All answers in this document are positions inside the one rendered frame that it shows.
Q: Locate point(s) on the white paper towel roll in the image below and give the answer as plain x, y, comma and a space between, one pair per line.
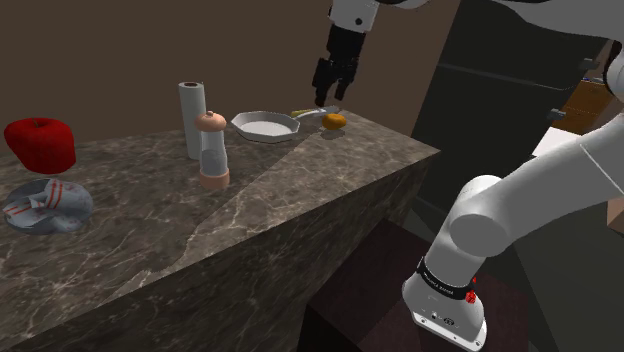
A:
191, 117

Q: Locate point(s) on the pink pepper mill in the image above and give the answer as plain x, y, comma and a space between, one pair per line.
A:
212, 151

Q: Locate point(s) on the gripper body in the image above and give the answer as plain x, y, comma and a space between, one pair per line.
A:
345, 44

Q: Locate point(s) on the white cloth with red stripes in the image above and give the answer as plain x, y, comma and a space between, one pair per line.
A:
48, 204

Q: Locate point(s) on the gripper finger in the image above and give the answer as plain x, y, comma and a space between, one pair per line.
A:
345, 80
322, 80

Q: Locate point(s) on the orange potato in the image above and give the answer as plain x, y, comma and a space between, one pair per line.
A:
334, 121

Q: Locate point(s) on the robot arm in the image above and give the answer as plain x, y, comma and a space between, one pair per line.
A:
512, 204

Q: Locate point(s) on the dark refrigerator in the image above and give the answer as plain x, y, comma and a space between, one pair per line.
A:
492, 107

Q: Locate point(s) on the white frying pan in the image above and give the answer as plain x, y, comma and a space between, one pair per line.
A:
265, 126

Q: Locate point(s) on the red apple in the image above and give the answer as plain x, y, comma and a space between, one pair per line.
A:
41, 144

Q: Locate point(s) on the wooden cabinet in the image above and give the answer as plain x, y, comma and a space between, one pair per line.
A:
587, 105

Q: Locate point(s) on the marble kitchen counter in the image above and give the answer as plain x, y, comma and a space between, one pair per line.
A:
273, 234

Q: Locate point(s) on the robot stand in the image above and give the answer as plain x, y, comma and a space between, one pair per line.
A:
390, 302

